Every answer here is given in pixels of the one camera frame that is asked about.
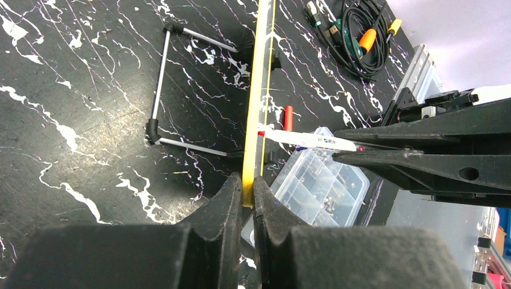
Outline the red marker cap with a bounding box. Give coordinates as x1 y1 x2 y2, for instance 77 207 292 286
283 105 293 131

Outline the white red whiteboard marker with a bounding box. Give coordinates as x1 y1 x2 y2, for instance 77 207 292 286
257 129 360 152

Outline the clear plastic screw box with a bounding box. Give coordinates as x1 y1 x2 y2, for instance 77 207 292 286
270 127 369 227

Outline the yellow framed whiteboard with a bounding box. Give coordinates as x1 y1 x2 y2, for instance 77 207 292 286
242 1 278 208

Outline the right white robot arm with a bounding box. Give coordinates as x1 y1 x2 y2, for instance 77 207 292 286
333 88 510 208

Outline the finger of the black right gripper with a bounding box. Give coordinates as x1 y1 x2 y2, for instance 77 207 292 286
334 98 510 145
333 150 510 208

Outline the green handled screwdriver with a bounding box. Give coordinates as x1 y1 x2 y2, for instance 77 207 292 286
329 19 363 58

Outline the orange handled screwdriver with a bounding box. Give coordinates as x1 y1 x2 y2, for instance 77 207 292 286
359 28 377 55

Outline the aluminium side rail right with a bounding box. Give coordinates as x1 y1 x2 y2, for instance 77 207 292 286
393 44 447 104

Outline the black ethernet cable teal plug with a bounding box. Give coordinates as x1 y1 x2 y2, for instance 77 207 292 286
305 1 402 81

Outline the whiteboard metal stand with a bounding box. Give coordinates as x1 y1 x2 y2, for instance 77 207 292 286
146 22 252 160

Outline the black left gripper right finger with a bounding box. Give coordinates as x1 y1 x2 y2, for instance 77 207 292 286
252 177 468 288

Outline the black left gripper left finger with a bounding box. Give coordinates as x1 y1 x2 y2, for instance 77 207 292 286
5 173 242 288

